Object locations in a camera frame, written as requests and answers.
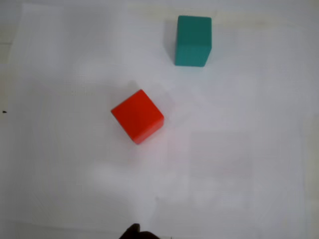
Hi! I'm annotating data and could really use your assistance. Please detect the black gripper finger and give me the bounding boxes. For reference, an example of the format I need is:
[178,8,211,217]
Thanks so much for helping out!
[138,231,160,239]
[119,223,141,239]

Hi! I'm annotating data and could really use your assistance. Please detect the red cube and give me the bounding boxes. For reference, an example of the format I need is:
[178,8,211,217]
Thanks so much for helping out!
[111,89,164,145]

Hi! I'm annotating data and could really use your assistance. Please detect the teal blue cube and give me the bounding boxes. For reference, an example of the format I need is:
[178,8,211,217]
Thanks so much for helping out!
[174,14,212,67]

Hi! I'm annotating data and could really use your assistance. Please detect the small white paper sheet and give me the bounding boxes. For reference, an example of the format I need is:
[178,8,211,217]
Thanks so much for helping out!
[9,4,306,237]

